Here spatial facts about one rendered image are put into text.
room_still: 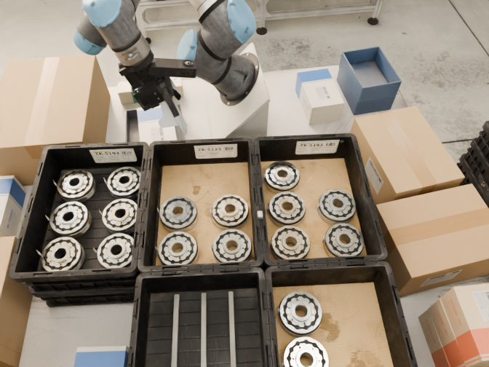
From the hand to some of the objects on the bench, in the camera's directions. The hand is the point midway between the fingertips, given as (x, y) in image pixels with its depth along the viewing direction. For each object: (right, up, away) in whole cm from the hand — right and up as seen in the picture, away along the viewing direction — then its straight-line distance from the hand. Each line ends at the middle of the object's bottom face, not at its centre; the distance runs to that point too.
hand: (185, 115), depth 107 cm
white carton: (-62, -29, +23) cm, 72 cm away
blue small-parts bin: (+62, +17, +54) cm, 84 cm away
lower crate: (-26, -36, +19) cm, 48 cm away
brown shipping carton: (-55, -54, +6) cm, 77 cm away
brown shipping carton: (+65, -15, +32) cm, 74 cm away
